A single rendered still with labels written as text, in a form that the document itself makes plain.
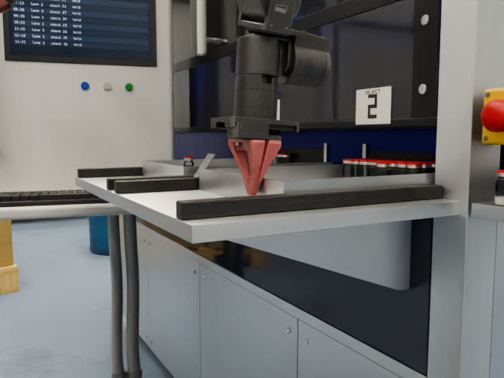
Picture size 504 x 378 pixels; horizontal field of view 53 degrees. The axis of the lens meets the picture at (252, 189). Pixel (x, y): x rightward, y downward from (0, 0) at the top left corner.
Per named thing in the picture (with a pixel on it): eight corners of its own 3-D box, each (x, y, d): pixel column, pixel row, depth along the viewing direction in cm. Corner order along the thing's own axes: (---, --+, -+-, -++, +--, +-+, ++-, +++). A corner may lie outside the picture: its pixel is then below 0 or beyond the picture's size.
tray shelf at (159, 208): (261, 177, 135) (261, 169, 135) (495, 211, 74) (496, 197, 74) (75, 185, 113) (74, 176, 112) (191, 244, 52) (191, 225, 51)
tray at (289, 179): (354, 181, 101) (355, 163, 101) (465, 193, 79) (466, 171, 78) (199, 190, 85) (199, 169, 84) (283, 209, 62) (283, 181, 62)
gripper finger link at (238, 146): (295, 197, 66) (299, 126, 66) (248, 197, 63) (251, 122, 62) (268, 193, 72) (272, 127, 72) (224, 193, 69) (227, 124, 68)
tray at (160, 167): (271, 170, 131) (271, 157, 131) (332, 178, 108) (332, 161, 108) (142, 175, 115) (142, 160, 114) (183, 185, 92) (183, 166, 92)
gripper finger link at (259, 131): (280, 197, 65) (283, 124, 65) (231, 197, 62) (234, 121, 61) (254, 193, 71) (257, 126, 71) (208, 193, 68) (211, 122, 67)
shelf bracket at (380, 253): (395, 283, 82) (398, 205, 81) (409, 289, 79) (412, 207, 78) (202, 320, 66) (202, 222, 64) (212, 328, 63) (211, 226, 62)
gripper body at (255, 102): (300, 136, 66) (303, 79, 66) (231, 131, 61) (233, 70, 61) (274, 136, 72) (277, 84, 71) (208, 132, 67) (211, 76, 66)
